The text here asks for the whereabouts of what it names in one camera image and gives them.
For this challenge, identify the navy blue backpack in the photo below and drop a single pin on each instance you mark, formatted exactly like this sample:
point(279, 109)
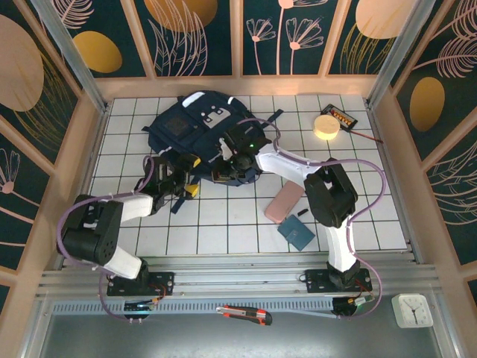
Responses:
point(186, 127)

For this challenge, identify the pink glasses case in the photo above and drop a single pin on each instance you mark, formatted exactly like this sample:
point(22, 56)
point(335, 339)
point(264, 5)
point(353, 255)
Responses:
point(279, 209)

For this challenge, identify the teal leather wallet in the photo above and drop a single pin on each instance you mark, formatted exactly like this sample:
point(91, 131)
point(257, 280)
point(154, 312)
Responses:
point(296, 233)

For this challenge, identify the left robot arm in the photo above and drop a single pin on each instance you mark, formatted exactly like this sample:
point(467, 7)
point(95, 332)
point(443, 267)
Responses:
point(89, 238)

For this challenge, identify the black charger box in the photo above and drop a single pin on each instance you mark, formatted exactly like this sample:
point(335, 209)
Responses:
point(339, 116)

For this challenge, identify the black controller board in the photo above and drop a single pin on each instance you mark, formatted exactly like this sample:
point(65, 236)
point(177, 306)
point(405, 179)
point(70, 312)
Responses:
point(350, 304)
point(136, 306)

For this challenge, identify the orange black utility knife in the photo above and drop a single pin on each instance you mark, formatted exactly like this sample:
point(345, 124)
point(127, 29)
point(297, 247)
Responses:
point(244, 315)

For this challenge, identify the white alarm clock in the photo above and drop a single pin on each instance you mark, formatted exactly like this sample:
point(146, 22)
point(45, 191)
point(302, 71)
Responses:
point(411, 311)

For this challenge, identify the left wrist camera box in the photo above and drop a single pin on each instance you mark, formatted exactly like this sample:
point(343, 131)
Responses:
point(165, 172)

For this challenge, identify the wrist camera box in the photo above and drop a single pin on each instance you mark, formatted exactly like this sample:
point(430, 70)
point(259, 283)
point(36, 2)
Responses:
point(165, 172)
point(224, 148)

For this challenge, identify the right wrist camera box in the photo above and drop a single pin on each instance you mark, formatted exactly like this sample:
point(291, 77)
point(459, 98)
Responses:
point(224, 148)

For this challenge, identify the aluminium side rail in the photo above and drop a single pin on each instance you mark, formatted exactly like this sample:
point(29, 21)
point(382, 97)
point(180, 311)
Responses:
point(97, 141)
point(375, 127)

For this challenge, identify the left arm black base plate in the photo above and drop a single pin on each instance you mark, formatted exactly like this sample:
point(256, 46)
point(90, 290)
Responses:
point(164, 283)

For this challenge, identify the aluminium mounting rail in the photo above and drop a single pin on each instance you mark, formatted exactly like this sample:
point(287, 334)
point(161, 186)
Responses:
point(238, 276)

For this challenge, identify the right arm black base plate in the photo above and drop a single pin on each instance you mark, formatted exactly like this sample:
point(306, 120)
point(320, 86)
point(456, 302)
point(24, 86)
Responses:
point(316, 279)

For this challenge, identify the aluminium corner post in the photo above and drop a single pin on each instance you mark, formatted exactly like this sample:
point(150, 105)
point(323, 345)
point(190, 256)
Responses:
point(73, 56)
point(399, 56)

